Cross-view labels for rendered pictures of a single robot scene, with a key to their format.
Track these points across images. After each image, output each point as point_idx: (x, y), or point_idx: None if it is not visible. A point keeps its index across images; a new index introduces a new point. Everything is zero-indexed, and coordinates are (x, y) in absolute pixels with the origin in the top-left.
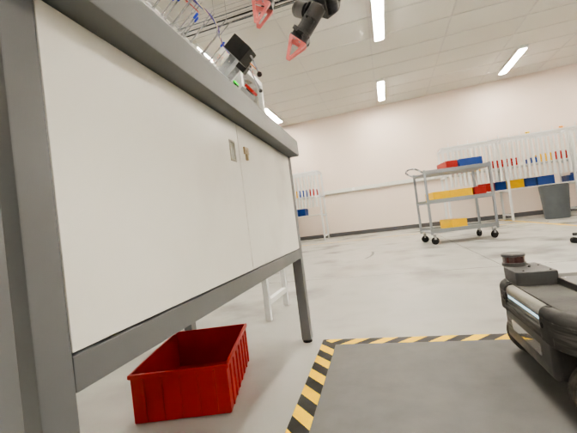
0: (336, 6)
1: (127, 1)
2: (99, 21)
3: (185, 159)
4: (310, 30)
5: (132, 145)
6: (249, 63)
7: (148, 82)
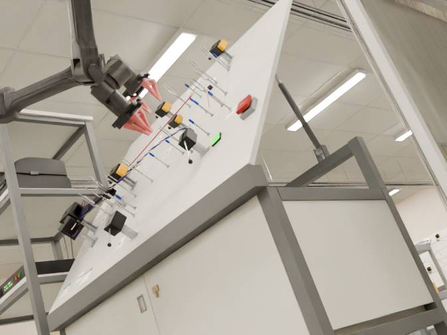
0: (82, 77)
1: (64, 309)
2: (67, 322)
3: None
4: (113, 112)
5: None
6: (116, 228)
7: (90, 318)
